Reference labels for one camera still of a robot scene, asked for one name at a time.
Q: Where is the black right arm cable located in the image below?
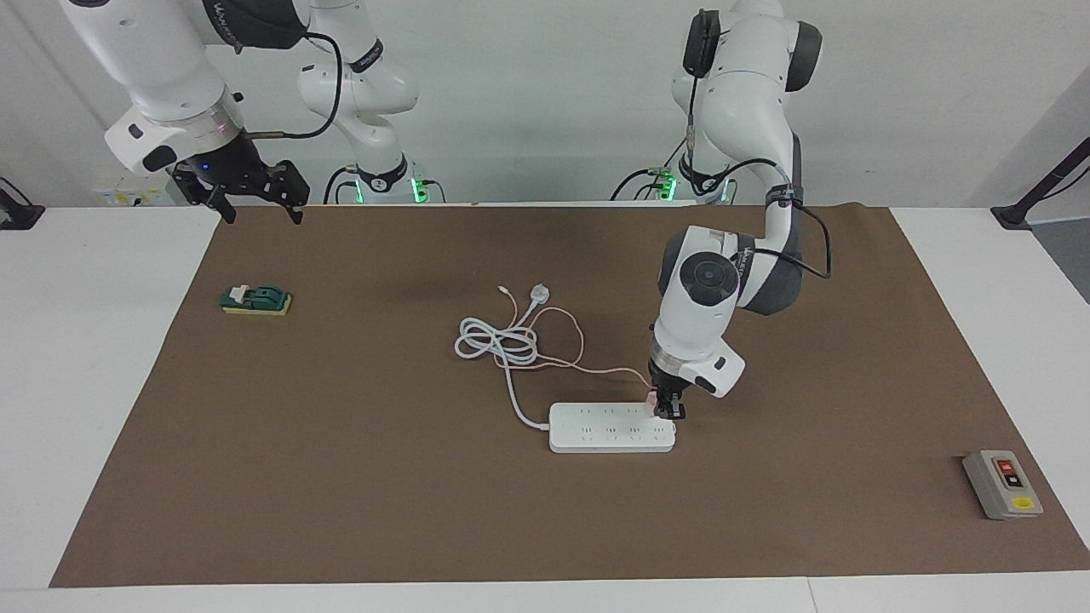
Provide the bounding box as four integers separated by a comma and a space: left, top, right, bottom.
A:
245, 32, 344, 140

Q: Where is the brown table mat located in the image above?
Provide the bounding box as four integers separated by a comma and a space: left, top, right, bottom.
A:
49, 203, 1090, 588

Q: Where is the black base cable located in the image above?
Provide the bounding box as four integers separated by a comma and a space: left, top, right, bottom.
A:
324, 166, 359, 205
610, 168, 674, 203

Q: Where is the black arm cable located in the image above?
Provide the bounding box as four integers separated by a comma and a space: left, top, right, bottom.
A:
684, 9, 831, 280
245, 32, 344, 140

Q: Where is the pink charging cable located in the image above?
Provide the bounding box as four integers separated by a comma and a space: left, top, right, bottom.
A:
494, 285, 655, 396

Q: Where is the grey on-off switch box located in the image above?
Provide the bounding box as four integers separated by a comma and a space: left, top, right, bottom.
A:
962, 449, 1045, 521

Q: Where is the black clamp stand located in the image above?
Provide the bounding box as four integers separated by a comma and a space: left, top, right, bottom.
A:
0, 177, 45, 231
990, 136, 1090, 231

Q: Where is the green knife switch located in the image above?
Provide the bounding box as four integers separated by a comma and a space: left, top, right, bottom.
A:
220, 284, 292, 317

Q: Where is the white power strip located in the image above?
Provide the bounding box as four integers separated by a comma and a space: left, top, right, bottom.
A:
548, 402, 678, 454

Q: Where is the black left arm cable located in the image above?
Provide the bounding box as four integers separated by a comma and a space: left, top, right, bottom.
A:
684, 9, 831, 280

